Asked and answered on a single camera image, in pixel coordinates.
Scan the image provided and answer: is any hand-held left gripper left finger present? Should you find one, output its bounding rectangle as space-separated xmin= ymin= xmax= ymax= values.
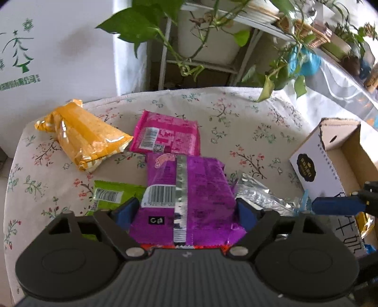
xmin=47 ymin=197 xmax=148 ymax=261

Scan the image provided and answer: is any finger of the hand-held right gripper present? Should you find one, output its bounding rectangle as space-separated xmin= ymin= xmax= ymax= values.
xmin=312 ymin=181 xmax=378 ymax=217

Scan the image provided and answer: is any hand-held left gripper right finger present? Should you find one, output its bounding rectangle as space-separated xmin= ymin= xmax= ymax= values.
xmin=227 ymin=197 xmax=329 ymax=261

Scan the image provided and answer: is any silver foil snack packet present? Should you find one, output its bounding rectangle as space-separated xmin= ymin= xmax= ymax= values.
xmin=233 ymin=173 xmax=310 ymax=217

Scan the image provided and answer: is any white printed cardboard box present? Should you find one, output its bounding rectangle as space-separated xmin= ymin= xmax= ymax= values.
xmin=289 ymin=117 xmax=378 ymax=260

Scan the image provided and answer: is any purple snack packet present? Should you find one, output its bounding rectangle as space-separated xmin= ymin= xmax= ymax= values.
xmin=128 ymin=153 xmax=247 ymax=247

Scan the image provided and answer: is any pink snack packet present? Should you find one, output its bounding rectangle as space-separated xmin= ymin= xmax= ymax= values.
xmin=130 ymin=110 xmax=201 ymax=156

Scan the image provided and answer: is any yellow snack packet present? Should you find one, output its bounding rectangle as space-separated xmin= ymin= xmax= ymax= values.
xmin=34 ymin=99 xmax=133 ymax=172

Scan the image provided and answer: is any green snack packet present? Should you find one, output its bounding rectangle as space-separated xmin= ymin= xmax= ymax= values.
xmin=86 ymin=180 xmax=147 ymax=241

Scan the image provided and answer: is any gold foil packet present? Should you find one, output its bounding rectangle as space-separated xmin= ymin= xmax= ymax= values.
xmin=354 ymin=212 xmax=376 ymax=237

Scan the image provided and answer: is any floral tablecloth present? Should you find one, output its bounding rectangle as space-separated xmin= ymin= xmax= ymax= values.
xmin=3 ymin=86 xmax=367 ymax=304

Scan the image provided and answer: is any clear glass tank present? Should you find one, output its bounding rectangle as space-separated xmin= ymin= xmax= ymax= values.
xmin=313 ymin=50 xmax=378 ymax=132

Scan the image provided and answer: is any white metal plant rack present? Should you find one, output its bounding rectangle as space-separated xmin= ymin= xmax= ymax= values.
xmin=158 ymin=0 xmax=299 ymax=90

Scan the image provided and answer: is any blue plastic bag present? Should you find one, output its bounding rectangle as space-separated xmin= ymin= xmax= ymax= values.
xmin=289 ymin=47 xmax=322 ymax=78

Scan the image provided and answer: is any white plant pot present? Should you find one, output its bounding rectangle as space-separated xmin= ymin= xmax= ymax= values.
xmin=177 ymin=2 xmax=251 ymax=65

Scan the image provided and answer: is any wicker basket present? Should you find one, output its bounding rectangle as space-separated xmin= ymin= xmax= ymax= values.
xmin=280 ymin=18 xmax=334 ymax=49

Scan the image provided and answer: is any white freezer with green print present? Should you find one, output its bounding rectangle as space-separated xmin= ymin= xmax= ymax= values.
xmin=0 ymin=0 xmax=148 ymax=154

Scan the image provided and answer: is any green pothos plant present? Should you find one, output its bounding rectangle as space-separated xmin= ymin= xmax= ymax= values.
xmin=96 ymin=0 xmax=378 ymax=103

